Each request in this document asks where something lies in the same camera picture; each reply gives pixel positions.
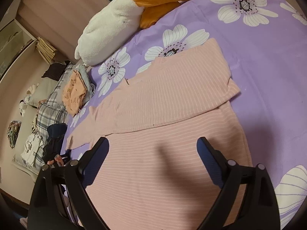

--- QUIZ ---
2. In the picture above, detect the pink striped long-sleeve shirt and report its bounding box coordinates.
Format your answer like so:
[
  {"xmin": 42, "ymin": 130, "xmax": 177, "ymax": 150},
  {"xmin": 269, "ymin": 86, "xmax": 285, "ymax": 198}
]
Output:
[{"xmin": 67, "ymin": 39, "xmax": 251, "ymax": 229}]

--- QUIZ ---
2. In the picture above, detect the person's left hand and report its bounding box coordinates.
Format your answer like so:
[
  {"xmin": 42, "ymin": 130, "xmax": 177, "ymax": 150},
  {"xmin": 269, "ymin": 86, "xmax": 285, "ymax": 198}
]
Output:
[{"xmin": 47, "ymin": 154, "xmax": 64, "ymax": 167}]

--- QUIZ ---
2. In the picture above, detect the dark navy garment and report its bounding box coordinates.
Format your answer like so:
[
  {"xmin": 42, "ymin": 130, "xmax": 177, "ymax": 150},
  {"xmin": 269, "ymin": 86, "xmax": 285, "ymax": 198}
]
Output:
[{"xmin": 42, "ymin": 123, "xmax": 67, "ymax": 164}]

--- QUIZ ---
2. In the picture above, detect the plaid grey blanket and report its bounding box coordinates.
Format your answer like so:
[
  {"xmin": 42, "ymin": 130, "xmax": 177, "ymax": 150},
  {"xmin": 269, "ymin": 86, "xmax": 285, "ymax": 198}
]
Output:
[{"xmin": 11, "ymin": 63, "xmax": 75, "ymax": 176}]

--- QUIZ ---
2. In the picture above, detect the white stuffed toy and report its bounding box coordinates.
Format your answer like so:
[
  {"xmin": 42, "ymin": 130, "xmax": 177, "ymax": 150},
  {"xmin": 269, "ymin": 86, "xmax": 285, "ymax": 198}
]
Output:
[{"xmin": 19, "ymin": 83, "xmax": 39, "ymax": 117}]

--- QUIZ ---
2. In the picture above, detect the folded orange patterned garment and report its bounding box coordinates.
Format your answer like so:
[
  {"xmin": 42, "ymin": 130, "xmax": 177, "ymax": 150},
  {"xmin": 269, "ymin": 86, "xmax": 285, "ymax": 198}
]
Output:
[{"xmin": 62, "ymin": 70, "xmax": 87, "ymax": 116}]

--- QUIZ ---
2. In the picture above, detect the beige pillow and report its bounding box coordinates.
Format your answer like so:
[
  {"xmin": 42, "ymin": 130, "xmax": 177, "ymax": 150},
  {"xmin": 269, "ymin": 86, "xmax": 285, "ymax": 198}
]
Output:
[{"xmin": 30, "ymin": 78, "xmax": 58, "ymax": 107}]

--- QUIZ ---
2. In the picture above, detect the folded grey garment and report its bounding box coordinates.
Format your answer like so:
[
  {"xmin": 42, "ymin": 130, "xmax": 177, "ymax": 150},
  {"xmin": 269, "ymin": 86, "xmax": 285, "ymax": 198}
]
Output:
[{"xmin": 74, "ymin": 64, "xmax": 96, "ymax": 105}]

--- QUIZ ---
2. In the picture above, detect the dark brown cushion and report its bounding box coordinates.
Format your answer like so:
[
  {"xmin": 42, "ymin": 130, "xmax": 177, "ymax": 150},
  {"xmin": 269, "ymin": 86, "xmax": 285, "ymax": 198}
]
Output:
[{"xmin": 42, "ymin": 60, "xmax": 71, "ymax": 81}]

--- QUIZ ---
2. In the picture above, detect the wooden shelf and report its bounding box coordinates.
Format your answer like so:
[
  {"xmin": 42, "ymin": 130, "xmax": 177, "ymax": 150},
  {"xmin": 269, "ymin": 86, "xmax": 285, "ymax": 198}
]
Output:
[{"xmin": 1, "ymin": 19, "xmax": 36, "ymax": 79}]

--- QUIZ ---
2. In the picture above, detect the purple floral bed sheet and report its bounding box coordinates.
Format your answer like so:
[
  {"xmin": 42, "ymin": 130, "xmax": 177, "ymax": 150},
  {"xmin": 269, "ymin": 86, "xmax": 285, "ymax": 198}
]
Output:
[{"xmin": 64, "ymin": 0, "xmax": 306, "ymax": 229}]

